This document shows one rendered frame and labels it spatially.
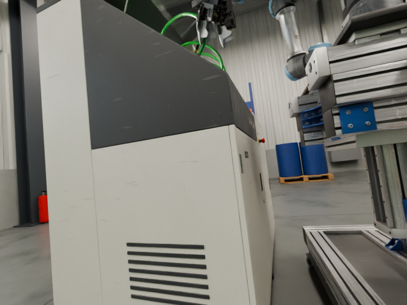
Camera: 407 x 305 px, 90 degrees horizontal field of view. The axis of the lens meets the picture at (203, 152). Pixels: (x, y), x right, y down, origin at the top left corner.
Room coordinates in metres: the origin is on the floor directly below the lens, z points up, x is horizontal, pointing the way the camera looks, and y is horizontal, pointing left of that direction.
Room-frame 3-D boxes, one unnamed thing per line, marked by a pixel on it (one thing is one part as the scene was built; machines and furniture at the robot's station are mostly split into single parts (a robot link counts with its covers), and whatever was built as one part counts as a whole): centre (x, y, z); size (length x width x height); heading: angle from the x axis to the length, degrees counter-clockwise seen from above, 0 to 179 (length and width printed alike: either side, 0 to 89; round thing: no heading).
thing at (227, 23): (0.92, -0.17, 1.38); 0.09 x 0.08 x 0.12; 70
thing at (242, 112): (0.93, -0.20, 0.87); 0.62 x 0.04 x 0.16; 160
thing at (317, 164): (5.43, -2.56, 0.51); 1.20 x 0.85 x 1.02; 73
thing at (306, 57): (1.09, -0.71, 1.20); 0.13 x 0.12 x 0.14; 30
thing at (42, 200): (3.56, 2.86, 0.29); 0.17 x 0.15 x 0.54; 165
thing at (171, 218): (1.03, 0.05, 0.39); 0.70 x 0.58 x 0.79; 160
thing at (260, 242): (0.93, -0.22, 0.44); 0.65 x 0.02 x 0.68; 160
